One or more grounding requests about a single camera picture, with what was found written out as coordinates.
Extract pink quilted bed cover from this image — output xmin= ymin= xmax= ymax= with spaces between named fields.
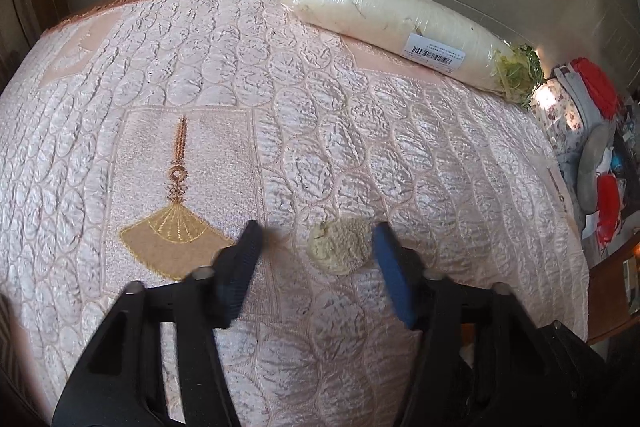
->
xmin=1 ymin=0 xmax=589 ymax=426

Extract floral fabric bundle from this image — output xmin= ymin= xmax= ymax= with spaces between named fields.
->
xmin=529 ymin=64 xmax=586 ymax=156

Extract red plastic bag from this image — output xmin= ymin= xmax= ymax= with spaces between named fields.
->
xmin=570 ymin=57 xmax=620 ymax=120

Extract wrapped white daikon radish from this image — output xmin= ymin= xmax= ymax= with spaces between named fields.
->
xmin=280 ymin=0 xmax=544 ymax=106

